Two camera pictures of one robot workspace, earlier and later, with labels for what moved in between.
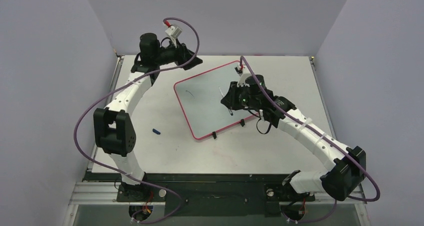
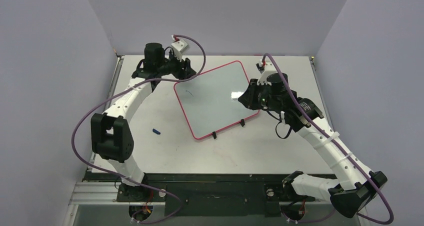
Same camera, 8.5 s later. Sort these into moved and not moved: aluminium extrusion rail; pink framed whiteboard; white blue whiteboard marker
Moved: white blue whiteboard marker
Not moved: pink framed whiteboard; aluminium extrusion rail
